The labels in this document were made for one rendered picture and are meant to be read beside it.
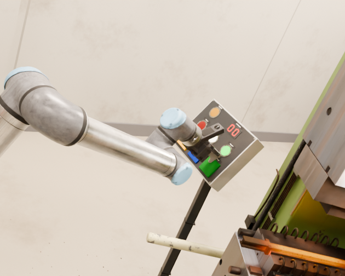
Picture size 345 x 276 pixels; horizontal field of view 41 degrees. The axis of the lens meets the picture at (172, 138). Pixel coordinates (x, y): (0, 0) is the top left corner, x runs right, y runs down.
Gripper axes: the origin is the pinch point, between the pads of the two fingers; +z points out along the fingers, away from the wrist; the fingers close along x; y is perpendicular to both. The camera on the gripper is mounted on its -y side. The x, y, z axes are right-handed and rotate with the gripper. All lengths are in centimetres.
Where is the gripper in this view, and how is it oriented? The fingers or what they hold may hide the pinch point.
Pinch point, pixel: (219, 154)
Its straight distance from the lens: 196.1
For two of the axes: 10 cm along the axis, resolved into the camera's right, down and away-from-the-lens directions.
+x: 4.7, 5.5, -6.9
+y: -7.1, 7.0, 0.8
